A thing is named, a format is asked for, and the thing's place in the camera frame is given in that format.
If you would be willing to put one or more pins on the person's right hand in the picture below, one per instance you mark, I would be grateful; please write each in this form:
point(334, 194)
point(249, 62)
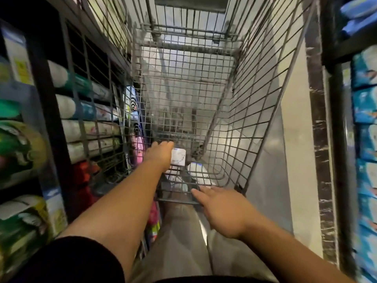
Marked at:
point(227, 212)

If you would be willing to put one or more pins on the row of red tubes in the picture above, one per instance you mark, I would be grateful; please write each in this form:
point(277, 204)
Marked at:
point(85, 174)

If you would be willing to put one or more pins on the row of blue white tubes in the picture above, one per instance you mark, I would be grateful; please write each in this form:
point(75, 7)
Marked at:
point(88, 112)

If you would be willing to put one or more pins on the person's left forearm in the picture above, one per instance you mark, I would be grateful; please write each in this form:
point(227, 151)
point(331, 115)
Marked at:
point(118, 215)

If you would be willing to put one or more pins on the person's right forearm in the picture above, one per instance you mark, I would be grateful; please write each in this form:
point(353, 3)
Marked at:
point(294, 256)

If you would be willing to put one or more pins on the person's left hand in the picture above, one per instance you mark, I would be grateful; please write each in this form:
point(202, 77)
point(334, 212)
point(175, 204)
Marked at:
point(159, 155)

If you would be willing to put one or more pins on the white yellow price label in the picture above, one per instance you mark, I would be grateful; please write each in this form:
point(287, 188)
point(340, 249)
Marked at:
point(56, 214)
point(20, 61)

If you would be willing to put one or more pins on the stack of blue packs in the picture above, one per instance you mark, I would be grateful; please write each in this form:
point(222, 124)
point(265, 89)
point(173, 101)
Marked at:
point(365, 103)

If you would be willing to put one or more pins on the colourful hanging packets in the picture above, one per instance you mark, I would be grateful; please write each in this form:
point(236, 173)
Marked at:
point(134, 115)

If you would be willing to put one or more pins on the white blue print soap box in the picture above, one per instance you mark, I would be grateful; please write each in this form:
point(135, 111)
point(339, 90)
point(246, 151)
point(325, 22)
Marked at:
point(178, 156)

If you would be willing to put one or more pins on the white plastic packet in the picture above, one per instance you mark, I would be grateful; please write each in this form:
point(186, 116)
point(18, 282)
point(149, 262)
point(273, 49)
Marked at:
point(201, 174)

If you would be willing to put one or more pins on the person's beige trousers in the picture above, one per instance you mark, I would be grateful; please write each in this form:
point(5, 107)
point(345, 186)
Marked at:
point(176, 250)

